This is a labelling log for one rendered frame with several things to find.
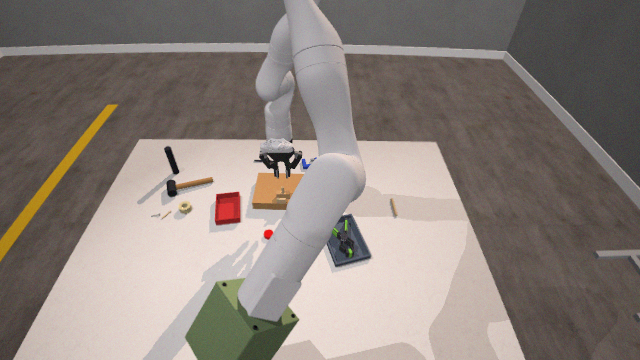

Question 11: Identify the wooden-handled black mallet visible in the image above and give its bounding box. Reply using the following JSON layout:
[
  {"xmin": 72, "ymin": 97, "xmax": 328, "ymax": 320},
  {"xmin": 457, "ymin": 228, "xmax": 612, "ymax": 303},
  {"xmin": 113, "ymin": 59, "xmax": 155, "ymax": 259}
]
[{"xmin": 166, "ymin": 179, "xmax": 204, "ymax": 197}]

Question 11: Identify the tan hollow cylinder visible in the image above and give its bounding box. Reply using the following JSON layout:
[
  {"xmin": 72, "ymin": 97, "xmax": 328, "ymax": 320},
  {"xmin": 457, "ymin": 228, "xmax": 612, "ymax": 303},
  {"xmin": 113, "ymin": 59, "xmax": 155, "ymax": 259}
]
[{"xmin": 178, "ymin": 201, "xmax": 192, "ymax": 214}]

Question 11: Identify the black spring clamp with green grips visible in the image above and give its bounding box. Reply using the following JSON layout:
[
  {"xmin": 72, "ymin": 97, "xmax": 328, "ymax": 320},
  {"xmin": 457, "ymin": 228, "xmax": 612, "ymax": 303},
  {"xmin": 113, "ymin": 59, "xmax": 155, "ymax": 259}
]
[{"xmin": 332, "ymin": 218, "xmax": 355, "ymax": 258}]

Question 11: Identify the light wooden board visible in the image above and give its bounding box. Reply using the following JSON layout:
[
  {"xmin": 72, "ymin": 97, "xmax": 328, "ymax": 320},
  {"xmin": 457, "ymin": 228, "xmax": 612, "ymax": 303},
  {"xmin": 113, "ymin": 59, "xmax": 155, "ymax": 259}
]
[{"xmin": 252, "ymin": 173, "xmax": 304, "ymax": 210}]

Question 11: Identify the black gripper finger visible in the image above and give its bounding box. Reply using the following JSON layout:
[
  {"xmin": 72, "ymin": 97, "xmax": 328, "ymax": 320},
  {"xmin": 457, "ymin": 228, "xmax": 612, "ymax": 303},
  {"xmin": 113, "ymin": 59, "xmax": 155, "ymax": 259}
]
[
  {"xmin": 259, "ymin": 151, "xmax": 279, "ymax": 179},
  {"xmin": 283, "ymin": 150, "xmax": 302, "ymax": 179}
]

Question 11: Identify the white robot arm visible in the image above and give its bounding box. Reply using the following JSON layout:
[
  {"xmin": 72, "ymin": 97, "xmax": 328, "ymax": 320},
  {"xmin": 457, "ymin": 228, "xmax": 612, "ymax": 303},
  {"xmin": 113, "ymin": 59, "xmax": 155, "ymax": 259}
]
[{"xmin": 238, "ymin": 0, "xmax": 366, "ymax": 322}]

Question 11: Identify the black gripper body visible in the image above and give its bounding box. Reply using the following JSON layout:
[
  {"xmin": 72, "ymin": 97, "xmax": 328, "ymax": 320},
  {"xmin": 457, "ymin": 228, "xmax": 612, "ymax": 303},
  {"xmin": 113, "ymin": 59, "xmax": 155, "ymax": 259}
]
[{"xmin": 267, "ymin": 148, "xmax": 295, "ymax": 162}]

